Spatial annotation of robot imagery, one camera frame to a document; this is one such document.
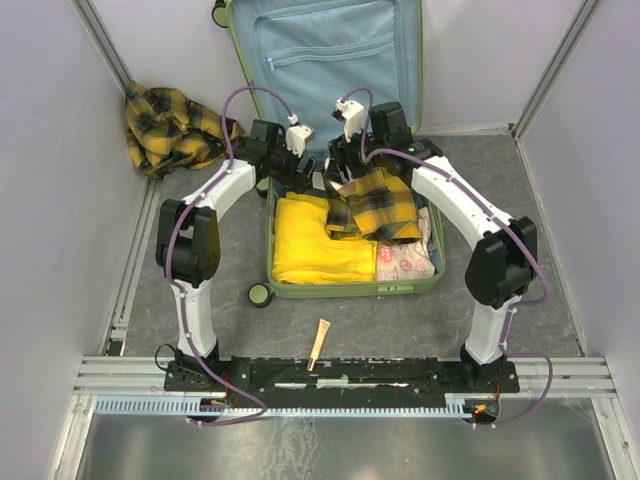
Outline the aluminium corner post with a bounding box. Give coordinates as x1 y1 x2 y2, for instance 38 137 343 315
71 0 132 92
513 0 601 136

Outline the gold cosmetic tube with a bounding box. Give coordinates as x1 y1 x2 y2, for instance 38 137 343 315
306 319 331 372

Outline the yellow plaid shirt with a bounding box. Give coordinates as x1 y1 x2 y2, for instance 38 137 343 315
125 80 244 180
323 168 422 245

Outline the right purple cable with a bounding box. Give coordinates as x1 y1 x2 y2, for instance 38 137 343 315
339 87 554 429

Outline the crumpled yellow plaid shirt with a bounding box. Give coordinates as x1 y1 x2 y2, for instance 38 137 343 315
125 80 244 180

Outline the cream pink-print cloth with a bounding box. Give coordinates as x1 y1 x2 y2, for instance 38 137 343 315
376 207 436 282

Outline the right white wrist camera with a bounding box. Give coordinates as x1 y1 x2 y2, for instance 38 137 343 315
332 99 366 143

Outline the right aluminium corner post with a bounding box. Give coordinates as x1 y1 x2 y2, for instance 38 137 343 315
513 0 601 136

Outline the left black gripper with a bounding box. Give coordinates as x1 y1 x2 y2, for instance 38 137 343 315
266 135 316 194

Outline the left aluminium corner post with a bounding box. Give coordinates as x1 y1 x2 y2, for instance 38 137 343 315
71 0 132 92

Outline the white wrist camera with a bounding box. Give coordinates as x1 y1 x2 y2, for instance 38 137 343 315
285 114 315 158
332 99 366 143

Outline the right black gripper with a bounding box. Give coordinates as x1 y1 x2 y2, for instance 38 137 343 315
323 122 388 187

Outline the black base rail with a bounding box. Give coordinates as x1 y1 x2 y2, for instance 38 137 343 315
164 357 520 411

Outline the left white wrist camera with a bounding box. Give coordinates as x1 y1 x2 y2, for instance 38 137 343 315
285 114 315 158

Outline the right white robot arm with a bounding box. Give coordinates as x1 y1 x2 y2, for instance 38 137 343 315
323 98 537 391

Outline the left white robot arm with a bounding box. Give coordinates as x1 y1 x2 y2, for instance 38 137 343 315
155 115 316 390

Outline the green suitcase blue lining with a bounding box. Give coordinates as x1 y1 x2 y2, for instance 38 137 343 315
210 0 447 309

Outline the yellow garment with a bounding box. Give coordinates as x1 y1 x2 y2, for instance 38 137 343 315
271 192 377 285

